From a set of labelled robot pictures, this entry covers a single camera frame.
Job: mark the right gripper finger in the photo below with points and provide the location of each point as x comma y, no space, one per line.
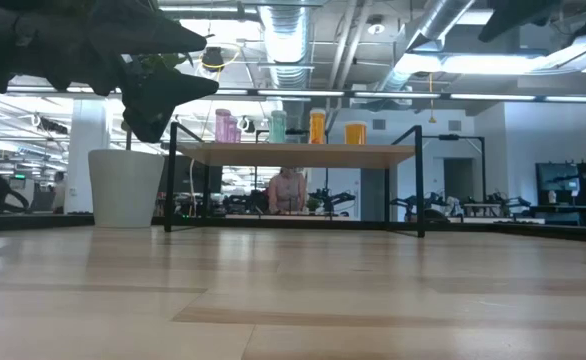
523,15

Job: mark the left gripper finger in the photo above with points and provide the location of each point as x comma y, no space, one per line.
153,95
143,35

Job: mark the pink medicine bottle white cap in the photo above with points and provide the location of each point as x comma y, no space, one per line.
222,125
239,135
233,131

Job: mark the green medicine bottle white cap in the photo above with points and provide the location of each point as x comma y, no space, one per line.
278,127

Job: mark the small orange medicine bottle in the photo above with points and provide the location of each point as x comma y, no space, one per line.
317,127

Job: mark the large orange medicine bottle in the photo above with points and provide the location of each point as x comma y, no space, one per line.
355,134

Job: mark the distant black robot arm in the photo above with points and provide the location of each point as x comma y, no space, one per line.
333,197

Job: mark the black ceiling device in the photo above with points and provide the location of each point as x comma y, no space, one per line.
213,57

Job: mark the green plant in white pot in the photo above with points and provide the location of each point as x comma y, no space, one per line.
123,190

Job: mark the wooden shelf black frame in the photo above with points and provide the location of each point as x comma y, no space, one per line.
298,155

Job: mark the black wall display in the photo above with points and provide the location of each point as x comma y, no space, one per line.
558,182

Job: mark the black metal table frame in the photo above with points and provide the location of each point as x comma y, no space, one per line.
273,223

